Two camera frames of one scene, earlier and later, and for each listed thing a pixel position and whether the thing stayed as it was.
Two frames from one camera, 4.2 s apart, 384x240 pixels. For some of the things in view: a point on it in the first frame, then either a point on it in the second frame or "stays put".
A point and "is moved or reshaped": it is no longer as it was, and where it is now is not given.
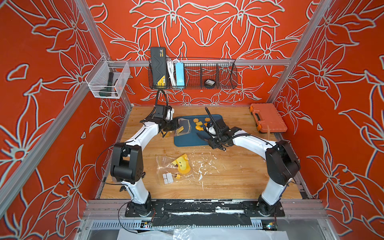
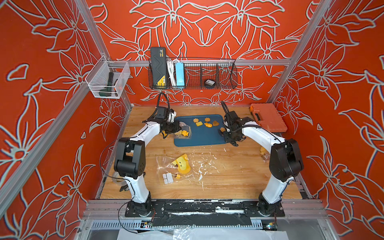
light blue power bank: x=179 y=74 stays put
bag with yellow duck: x=172 y=172 stays put
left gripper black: x=175 y=124 stays put
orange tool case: x=267 y=118 stays put
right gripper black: x=212 y=144 -> x=224 y=134
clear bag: x=185 y=128 is moved or reshaped
